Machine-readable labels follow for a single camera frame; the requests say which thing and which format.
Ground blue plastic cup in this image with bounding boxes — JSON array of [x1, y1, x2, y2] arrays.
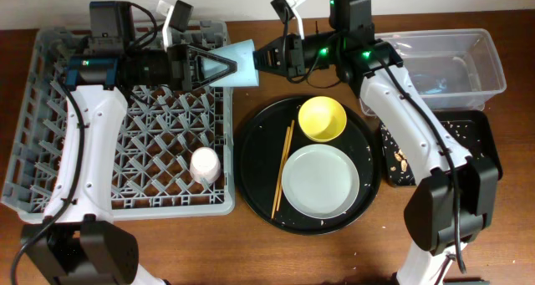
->
[[213, 39, 259, 88]]

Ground pink plastic cup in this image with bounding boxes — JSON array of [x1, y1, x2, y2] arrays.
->
[[189, 147, 221, 184]]

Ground black rectangular bin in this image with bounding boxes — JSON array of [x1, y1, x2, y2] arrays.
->
[[379, 110, 503, 187]]

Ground grey dishwasher rack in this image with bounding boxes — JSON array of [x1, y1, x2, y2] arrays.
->
[[1, 28, 235, 223]]

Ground yellow bowl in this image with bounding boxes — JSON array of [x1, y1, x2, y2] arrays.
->
[[298, 96, 348, 143]]

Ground wooden chopstick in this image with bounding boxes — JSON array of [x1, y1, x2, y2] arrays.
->
[[272, 126, 292, 218], [271, 120, 295, 220]]

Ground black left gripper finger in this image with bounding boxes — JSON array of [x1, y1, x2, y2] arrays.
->
[[188, 44, 237, 68], [192, 67, 237, 90]]

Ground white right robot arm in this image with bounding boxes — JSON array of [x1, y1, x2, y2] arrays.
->
[[253, 0, 502, 284]]

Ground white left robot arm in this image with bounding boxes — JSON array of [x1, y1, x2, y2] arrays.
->
[[19, 1, 237, 284]]

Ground food scraps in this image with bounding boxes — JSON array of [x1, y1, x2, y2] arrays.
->
[[390, 150, 409, 173]]

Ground grey round plate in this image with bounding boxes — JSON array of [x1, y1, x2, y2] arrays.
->
[[282, 144, 360, 220]]

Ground clear plastic bin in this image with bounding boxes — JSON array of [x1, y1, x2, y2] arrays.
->
[[375, 28, 507, 111]]

